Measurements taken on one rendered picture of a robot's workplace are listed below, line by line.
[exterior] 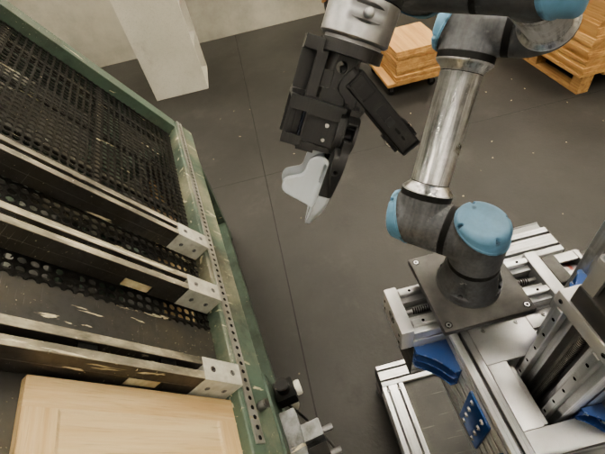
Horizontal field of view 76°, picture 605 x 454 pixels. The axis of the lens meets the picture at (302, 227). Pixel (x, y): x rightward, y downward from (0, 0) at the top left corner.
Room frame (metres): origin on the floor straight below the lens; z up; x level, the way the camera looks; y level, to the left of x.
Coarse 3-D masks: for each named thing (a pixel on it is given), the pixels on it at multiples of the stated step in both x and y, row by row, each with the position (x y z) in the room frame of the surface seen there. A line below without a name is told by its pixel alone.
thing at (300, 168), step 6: (312, 150) 0.39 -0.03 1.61; (306, 156) 0.39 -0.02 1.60; (312, 156) 0.39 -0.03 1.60; (324, 156) 0.39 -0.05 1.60; (306, 162) 0.39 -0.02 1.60; (288, 168) 0.39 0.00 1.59; (294, 168) 0.39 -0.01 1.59; (300, 168) 0.39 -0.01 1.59; (282, 174) 0.39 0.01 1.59; (288, 174) 0.39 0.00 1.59; (294, 174) 0.38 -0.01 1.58; (306, 216) 0.35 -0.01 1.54
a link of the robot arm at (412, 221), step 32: (448, 32) 0.74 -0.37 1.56; (480, 32) 0.70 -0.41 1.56; (448, 64) 0.71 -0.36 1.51; (480, 64) 0.68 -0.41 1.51; (448, 96) 0.68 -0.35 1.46; (448, 128) 0.64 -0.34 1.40; (416, 160) 0.66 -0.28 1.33; (448, 160) 0.61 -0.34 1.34; (416, 192) 0.59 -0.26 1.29; (448, 192) 0.59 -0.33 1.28; (416, 224) 0.55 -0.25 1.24
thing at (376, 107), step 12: (360, 72) 0.39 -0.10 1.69; (348, 84) 0.39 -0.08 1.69; (360, 84) 0.38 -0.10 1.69; (372, 84) 0.38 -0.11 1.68; (360, 96) 0.38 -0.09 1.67; (372, 96) 0.38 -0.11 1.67; (372, 108) 0.37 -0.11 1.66; (384, 108) 0.37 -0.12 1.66; (372, 120) 0.39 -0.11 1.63; (384, 120) 0.37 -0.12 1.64; (396, 120) 0.37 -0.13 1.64; (384, 132) 0.36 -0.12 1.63; (396, 132) 0.36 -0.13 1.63; (408, 132) 0.36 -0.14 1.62; (396, 144) 0.36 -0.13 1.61; (408, 144) 0.36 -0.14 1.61
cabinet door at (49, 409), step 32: (32, 384) 0.34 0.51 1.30; (64, 384) 0.35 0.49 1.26; (96, 384) 0.37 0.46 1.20; (32, 416) 0.29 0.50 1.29; (64, 416) 0.29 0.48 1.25; (96, 416) 0.30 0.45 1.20; (128, 416) 0.31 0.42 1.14; (160, 416) 0.32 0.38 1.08; (192, 416) 0.34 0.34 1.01; (224, 416) 0.35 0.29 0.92; (32, 448) 0.24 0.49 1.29; (64, 448) 0.24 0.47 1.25; (96, 448) 0.25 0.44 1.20; (128, 448) 0.25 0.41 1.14; (160, 448) 0.26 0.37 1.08; (192, 448) 0.27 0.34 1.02; (224, 448) 0.28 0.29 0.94
